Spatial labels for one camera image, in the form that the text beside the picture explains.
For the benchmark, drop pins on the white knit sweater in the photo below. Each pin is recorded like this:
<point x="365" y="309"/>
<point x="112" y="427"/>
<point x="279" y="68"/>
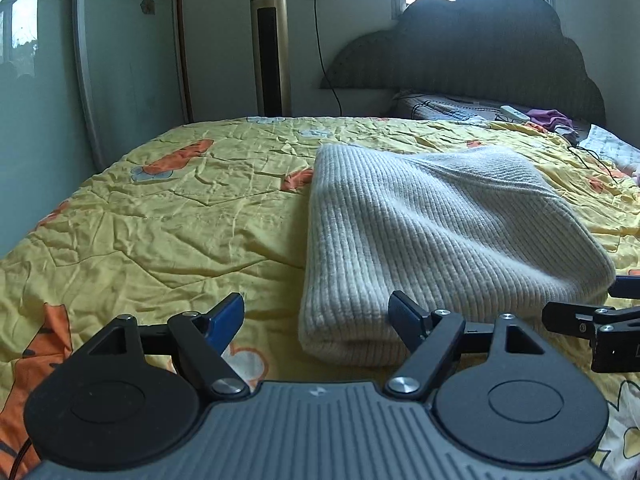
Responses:
<point x="440" y="235"/>

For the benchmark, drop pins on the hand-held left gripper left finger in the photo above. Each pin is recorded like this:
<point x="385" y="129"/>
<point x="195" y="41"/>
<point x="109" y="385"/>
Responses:
<point x="225" y="322"/>

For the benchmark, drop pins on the patterned pillow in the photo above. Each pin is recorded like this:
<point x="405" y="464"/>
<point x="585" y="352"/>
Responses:
<point x="445" y="107"/>

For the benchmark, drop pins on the grey padded headboard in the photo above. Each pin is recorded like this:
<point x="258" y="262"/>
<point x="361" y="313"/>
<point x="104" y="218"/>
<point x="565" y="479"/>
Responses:
<point x="475" y="50"/>

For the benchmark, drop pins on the white patterned cloth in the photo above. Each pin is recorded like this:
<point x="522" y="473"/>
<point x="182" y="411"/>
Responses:
<point x="612" y="147"/>

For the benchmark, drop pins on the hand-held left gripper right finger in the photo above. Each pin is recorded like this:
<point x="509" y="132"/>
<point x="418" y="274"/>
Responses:
<point x="407" y="320"/>

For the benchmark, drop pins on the purple cloth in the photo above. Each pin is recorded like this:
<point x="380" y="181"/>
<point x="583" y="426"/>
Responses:
<point x="550" y="119"/>

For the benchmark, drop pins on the yellow printed quilt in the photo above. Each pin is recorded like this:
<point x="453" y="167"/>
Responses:
<point x="175" y="220"/>

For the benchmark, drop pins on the gold tower fan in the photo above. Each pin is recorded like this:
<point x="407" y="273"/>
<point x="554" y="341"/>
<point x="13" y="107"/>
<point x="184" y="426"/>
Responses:
<point x="270" y="45"/>

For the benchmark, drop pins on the reflective glass wardrobe door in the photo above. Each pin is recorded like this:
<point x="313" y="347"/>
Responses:
<point x="35" y="110"/>

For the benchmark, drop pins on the brown wooden trim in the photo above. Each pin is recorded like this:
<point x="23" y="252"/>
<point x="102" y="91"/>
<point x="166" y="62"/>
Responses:
<point x="184" y="45"/>

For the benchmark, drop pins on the flower sticker wardrobe door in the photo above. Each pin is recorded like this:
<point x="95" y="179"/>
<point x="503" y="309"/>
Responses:
<point x="135" y="60"/>

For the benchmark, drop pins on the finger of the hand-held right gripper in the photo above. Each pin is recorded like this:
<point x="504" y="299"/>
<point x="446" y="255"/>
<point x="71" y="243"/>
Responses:
<point x="567" y="316"/>
<point x="627" y="287"/>

